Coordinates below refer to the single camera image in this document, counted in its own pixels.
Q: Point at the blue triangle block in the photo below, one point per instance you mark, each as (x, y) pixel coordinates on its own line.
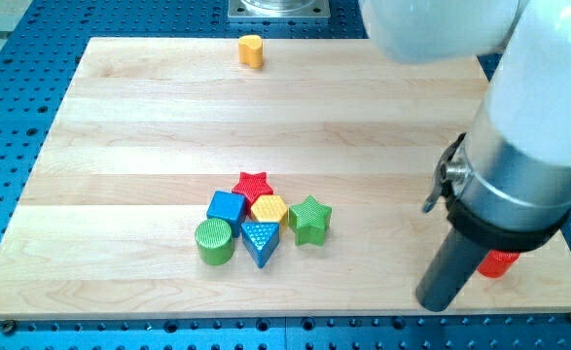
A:
(261, 240)

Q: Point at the yellow heart block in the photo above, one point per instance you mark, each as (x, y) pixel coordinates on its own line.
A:
(251, 51)

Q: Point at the red cylinder block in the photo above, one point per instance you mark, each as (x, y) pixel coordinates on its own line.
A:
(497, 263)

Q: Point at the green cylinder block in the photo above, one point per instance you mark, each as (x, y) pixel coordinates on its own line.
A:
(214, 243)

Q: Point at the wooden board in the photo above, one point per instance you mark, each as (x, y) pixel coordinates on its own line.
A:
(150, 128)

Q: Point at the red star block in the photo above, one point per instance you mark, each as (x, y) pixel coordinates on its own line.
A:
(252, 186)

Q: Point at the yellow hexagon block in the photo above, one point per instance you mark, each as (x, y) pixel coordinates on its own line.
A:
(270, 208)

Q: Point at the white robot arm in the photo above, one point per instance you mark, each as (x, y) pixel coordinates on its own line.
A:
(513, 188)

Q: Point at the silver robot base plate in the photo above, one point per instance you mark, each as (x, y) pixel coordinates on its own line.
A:
(251, 9)

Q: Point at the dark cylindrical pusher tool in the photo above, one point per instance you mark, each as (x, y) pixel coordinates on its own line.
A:
(453, 265)

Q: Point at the blue cube block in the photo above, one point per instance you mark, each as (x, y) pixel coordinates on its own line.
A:
(229, 207)

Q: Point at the green star block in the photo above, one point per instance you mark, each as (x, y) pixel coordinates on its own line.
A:
(309, 221)

